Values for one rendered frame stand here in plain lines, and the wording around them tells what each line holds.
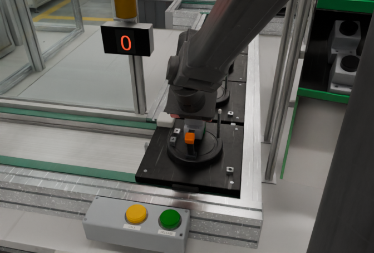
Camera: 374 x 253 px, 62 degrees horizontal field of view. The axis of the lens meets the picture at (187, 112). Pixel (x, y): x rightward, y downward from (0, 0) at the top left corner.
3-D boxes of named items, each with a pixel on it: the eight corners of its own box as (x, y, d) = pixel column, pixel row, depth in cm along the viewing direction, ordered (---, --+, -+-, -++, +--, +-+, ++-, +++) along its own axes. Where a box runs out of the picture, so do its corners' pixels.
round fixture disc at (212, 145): (219, 171, 73) (220, 165, 72) (161, 164, 75) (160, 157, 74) (224, 134, 84) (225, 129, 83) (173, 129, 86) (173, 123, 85)
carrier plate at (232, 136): (239, 196, 69) (240, 190, 68) (135, 182, 73) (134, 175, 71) (243, 131, 89) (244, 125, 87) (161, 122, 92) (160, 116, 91)
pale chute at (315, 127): (344, 195, 65) (349, 195, 60) (279, 178, 68) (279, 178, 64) (365, 68, 69) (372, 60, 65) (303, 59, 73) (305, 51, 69)
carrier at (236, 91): (243, 128, 90) (248, 90, 83) (162, 119, 93) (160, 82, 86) (245, 87, 109) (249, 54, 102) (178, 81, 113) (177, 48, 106)
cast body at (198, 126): (201, 140, 74) (202, 115, 70) (183, 137, 74) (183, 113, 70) (206, 120, 80) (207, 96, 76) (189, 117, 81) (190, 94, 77)
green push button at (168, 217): (177, 233, 61) (177, 227, 60) (157, 229, 62) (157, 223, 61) (181, 216, 65) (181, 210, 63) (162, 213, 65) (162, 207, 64)
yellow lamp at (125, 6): (133, 19, 73) (131, -2, 70) (113, 18, 74) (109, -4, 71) (139, 13, 77) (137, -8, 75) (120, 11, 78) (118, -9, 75)
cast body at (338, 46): (352, 66, 60) (363, 39, 54) (327, 63, 61) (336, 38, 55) (350, 34, 64) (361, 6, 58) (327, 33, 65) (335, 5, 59)
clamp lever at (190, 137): (195, 157, 73) (193, 140, 67) (186, 156, 73) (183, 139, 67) (197, 144, 75) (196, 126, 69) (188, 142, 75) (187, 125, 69)
